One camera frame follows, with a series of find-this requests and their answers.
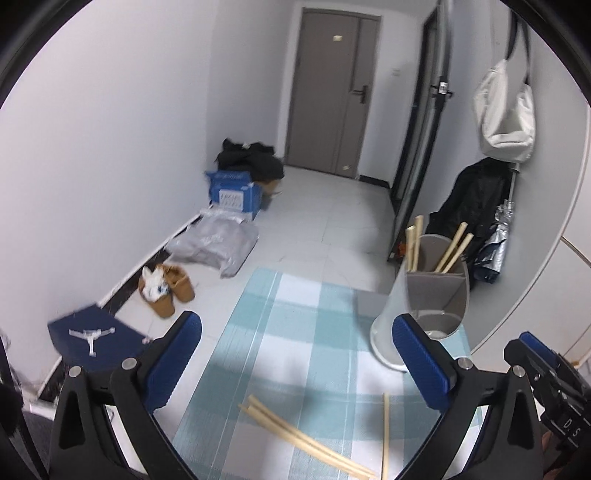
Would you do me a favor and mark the bamboo chopstick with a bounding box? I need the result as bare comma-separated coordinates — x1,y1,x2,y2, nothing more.
442,233,474,274
412,215,424,272
406,225,416,272
435,222,468,273
381,393,390,480
238,395,378,479

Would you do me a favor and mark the white shoulder bag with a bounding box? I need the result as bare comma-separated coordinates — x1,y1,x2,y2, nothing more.
473,59,536,165

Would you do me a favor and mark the brown shoe pair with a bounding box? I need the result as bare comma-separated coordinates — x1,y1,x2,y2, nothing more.
138,264,195,319

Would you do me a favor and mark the navy jordan shoe box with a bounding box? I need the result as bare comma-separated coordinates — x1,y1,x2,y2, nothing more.
47,304,151,372

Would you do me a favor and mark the white utensil holder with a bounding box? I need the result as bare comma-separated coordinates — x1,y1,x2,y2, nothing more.
370,234,470,372

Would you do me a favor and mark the silver folded umbrella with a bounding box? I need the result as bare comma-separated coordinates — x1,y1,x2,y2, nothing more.
471,169,518,284

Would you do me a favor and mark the grey plastic mailing bag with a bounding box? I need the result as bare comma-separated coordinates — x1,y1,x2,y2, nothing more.
164,207,259,278

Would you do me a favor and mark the teal checkered tablecloth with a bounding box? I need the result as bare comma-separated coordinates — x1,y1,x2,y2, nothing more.
173,269,438,479

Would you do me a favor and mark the black hanging jacket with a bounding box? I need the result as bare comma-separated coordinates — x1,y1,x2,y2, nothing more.
426,158,513,282

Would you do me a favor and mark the blue cardboard box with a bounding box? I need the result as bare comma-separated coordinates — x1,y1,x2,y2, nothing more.
205,170,263,220

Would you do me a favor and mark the black clothes pile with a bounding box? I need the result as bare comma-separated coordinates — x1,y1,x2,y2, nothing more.
215,138,284,182

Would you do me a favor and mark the black framed glass door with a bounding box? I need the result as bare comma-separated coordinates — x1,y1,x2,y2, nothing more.
389,0,454,264

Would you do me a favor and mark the grey entrance door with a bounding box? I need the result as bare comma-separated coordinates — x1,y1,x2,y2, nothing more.
286,8,381,178

